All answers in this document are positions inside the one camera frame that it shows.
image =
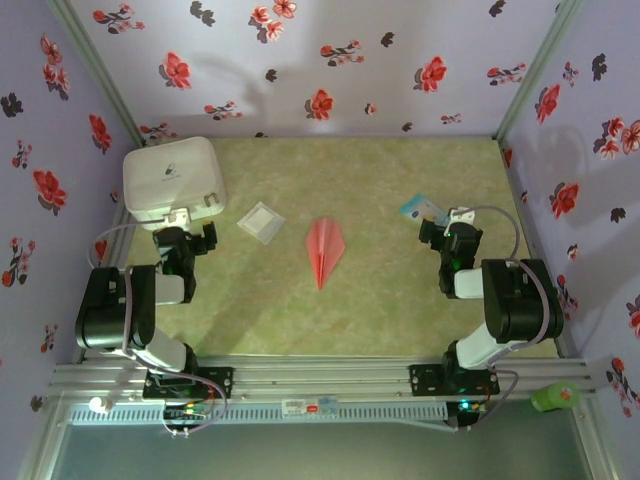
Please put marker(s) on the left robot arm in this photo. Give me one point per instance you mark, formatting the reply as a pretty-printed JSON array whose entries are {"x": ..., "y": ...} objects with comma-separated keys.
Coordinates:
[{"x": 115, "y": 310}]

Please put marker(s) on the clear square plastic packet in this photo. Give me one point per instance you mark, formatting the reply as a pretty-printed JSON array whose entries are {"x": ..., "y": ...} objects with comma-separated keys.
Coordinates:
[{"x": 260, "y": 222}]

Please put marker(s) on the aluminium mounting rail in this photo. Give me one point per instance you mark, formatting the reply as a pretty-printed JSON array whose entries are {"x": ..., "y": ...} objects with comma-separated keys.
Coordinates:
[{"x": 325, "y": 372}]

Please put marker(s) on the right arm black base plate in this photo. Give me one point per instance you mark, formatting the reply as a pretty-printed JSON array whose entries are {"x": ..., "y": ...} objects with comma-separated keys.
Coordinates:
[{"x": 425, "y": 380}]

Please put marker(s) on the small circuit board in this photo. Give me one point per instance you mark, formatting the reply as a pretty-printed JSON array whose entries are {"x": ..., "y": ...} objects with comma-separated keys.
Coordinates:
[
  {"x": 465, "y": 407},
  {"x": 187, "y": 411}
]

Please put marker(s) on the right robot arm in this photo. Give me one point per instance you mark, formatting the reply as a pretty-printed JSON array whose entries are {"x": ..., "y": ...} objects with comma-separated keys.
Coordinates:
[{"x": 520, "y": 305}]

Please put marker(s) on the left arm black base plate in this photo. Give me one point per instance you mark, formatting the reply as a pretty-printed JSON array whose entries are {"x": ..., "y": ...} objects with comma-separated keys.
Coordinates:
[{"x": 220, "y": 382}]

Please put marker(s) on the green cup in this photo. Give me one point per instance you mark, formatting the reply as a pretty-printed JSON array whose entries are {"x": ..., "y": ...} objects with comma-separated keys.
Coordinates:
[{"x": 555, "y": 397}]

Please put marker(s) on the white zippered storage case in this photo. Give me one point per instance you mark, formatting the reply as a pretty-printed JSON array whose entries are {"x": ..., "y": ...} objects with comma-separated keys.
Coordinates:
[{"x": 170, "y": 175}]

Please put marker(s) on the blue snack sachet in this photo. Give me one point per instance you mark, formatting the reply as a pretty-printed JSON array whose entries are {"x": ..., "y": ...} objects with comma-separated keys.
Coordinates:
[{"x": 417, "y": 207}]

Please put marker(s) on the pink paper sheet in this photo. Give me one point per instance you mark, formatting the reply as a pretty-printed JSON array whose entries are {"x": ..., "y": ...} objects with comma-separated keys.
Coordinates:
[{"x": 325, "y": 245}]

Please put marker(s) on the white label sticker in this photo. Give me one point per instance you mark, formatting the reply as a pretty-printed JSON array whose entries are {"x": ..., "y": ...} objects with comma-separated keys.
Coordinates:
[{"x": 310, "y": 407}]

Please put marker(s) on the aluminium frame post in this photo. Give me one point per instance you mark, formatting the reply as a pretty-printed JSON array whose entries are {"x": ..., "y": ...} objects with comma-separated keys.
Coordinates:
[
  {"x": 95, "y": 65},
  {"x": 538, "y": 65}
]

